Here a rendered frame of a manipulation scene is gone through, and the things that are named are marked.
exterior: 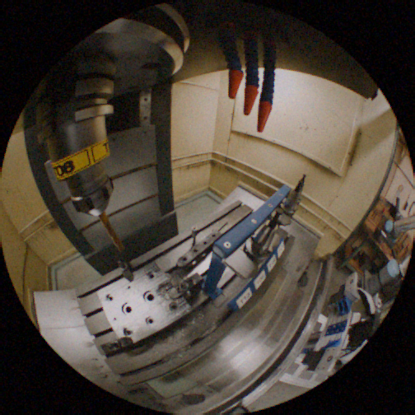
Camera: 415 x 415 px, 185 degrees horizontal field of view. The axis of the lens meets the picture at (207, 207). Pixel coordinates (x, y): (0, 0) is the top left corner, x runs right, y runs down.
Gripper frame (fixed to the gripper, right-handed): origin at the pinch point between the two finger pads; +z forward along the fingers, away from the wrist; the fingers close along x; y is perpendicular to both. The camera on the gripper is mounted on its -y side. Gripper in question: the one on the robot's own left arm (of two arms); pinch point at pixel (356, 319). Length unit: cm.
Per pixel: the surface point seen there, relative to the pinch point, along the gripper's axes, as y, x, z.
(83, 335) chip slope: 60, -81, 47
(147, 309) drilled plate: 31, -22, 37
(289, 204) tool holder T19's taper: 5.3, 27.3, 26.0
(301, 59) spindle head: -30.6, 10.9, 29.3
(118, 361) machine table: 40, -51, 26
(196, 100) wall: -29, 62, 117
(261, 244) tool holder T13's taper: 4.6, 5.4, 26.0
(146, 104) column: -21, 6, 79
